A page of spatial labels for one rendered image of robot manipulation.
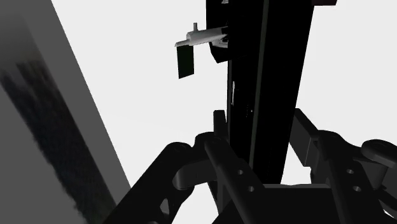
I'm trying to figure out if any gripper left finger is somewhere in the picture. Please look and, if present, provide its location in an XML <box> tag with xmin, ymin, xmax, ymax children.
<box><xmin>102</xmin><ymin>109</ymin><xmax>265</xmax><ymax>224</ymax></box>

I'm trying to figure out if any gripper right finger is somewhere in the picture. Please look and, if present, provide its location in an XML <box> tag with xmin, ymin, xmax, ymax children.
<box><xmin>289</xmin><ymin>108</ymin><xmax>397</xmax><ymax>224</ymax></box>

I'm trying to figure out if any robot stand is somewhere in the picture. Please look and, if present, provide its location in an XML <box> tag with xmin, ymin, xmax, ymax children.
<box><xmin>205</xmin><ymin>0</ymin><xmax>338</xmax><ymax>185</ymax></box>

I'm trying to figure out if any grey pointed bar, black flap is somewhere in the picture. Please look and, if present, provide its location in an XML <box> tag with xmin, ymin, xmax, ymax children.
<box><xmin>174</xmin><ymin>22</ymin><xmax>229</xmax><ymax>80</ymax></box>

